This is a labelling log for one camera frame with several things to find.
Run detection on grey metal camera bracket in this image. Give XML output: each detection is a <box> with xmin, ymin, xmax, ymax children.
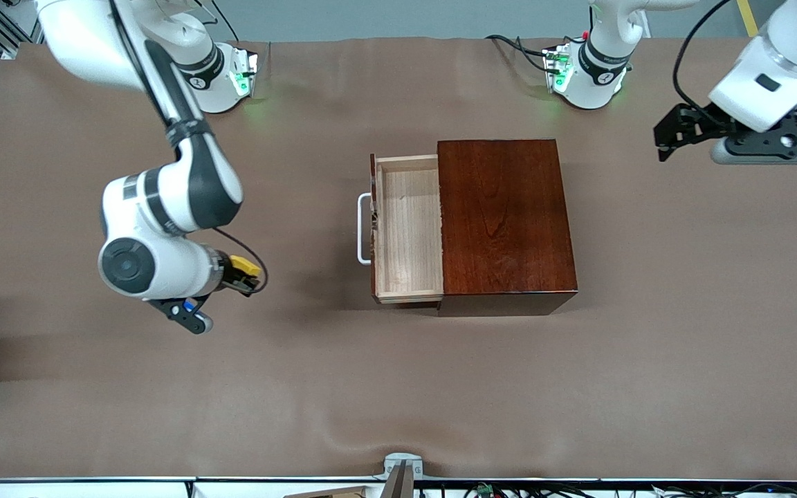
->
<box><xmin>374</xmin><ymin>452</ymin><xmax>424</xmax><ymax>498</ymax></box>

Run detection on white table edge rail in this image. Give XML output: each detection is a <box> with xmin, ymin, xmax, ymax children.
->
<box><xmin>0</xmin><ymin>476</ymin><xmax>797</xmax><ymax>498</ymax></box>

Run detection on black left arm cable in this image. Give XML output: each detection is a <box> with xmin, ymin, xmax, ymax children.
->
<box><xmin>672</xmin><ymin>0</ymin><xmax>735</xmax><ymax>122</ymax></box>

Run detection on brown table cloth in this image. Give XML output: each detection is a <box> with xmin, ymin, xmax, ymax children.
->
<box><xmin>0</xmin><ymin>38</ymin><xmax>797</xmax><ymax>481</ymax></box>

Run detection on light wood drawer white handle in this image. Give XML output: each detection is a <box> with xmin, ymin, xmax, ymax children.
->
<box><xmin>358</xmin><ymin>154</ymin><xmax>445</xmax><ymax>308</ymax></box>

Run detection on black base power cables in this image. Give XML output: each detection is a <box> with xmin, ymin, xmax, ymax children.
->
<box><xmin>486</xmin><ymin>33</ymin><xmax>553</xmax><ymax>73</ymax></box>

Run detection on dark brown wooden cabinet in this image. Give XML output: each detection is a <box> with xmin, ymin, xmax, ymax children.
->
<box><xmin>437</xmin><ymin>138</ymin><xmax>578</xmax><ymax>317</ymax></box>

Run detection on brown cardboard piece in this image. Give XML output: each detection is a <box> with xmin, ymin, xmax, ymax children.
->
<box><xmin>281</xmin><ymin>486</ymin><xmax>372</xmax><ymax>498</ymax></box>

